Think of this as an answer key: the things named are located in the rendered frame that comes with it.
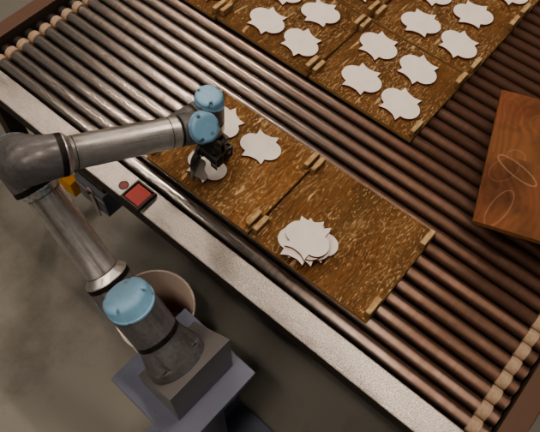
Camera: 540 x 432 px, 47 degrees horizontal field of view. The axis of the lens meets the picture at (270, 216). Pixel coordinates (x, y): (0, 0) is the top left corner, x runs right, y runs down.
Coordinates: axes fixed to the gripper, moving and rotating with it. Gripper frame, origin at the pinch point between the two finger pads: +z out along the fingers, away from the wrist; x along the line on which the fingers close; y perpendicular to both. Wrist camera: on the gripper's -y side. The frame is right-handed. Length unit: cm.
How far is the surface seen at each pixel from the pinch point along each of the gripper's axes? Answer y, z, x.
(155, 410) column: 38, 5, -61
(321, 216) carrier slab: 37.0, -1.1, 8.5
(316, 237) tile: 41.4, -6.4, -0.2
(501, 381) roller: 102, -3, 1
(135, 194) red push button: -9.6, 1.9, -20.9
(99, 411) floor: 3, 94, -70
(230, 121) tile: -6.0, 0.3, 16.9
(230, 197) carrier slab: 12.6, 0.1, -3.9
